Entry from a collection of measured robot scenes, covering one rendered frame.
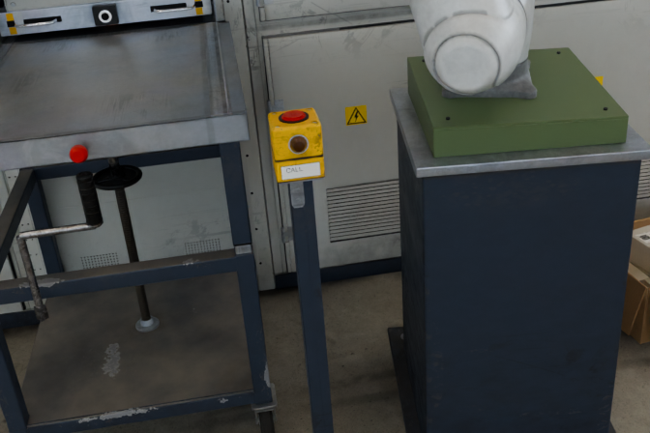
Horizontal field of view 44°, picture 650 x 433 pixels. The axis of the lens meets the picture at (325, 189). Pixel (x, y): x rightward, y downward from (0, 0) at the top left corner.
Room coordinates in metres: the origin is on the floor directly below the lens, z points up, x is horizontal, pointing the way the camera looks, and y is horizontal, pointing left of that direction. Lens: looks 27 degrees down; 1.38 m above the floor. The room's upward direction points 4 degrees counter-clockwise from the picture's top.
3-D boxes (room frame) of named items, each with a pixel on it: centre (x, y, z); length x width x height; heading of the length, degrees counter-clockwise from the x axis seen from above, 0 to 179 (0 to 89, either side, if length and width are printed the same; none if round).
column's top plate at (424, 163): (1.52, -0.38, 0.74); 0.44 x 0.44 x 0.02; 0
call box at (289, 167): (1.22, 0.04, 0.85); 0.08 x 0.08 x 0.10; 7
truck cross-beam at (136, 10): (2.08, 0.53, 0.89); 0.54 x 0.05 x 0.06; 97
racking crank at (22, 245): (1.33, 0.51, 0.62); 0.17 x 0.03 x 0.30; 98
